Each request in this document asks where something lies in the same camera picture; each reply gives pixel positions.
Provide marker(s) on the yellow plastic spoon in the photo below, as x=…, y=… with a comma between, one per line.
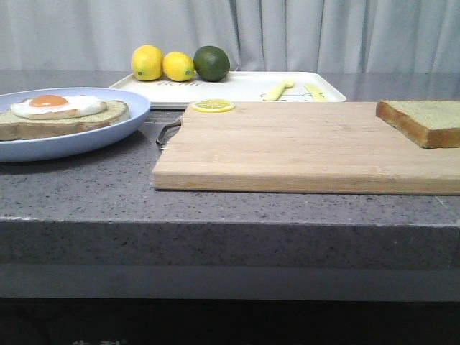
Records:
x=275, y=93

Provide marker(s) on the left yellow lemon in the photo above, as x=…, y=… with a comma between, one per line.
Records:
x=147, y=63

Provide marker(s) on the lemon slice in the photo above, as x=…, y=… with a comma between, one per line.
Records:
x=214, y=105

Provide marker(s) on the green lime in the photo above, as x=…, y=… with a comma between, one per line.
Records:
x=211, y=63

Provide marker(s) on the white curtain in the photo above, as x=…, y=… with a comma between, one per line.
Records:
x=321, y=36

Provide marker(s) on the white rectangular tray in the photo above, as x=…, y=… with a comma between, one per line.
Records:
x=238, y=86

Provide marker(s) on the bread slice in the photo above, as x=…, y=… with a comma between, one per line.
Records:
x=430, y=124
x=15, y=127

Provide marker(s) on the yellow lemon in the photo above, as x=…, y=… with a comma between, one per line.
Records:
x=178, y=66
x=147, y=63

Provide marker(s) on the light blue plate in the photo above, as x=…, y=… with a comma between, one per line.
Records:
x=73, y=144

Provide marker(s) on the wooden cutting board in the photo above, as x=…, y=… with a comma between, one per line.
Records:
x=301, y=148

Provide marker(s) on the right yellow lemon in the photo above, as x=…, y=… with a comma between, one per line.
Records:
x=178, y=66

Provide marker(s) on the fried egg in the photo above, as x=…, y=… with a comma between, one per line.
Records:
x=58, y=107

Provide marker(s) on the metal cutting board handle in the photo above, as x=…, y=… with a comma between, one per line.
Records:
x=160, y=140

